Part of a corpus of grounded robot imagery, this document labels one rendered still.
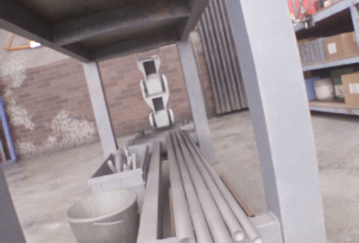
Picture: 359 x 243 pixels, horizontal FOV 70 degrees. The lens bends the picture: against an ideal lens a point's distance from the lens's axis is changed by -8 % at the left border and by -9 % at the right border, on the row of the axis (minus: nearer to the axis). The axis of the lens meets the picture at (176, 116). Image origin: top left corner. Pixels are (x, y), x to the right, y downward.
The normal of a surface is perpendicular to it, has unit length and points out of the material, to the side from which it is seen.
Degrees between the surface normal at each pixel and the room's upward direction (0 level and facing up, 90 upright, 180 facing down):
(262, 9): 90
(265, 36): 90
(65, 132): 90
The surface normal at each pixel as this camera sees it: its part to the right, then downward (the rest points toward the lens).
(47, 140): 0.05, 0.07
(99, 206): 0.37, -0.10
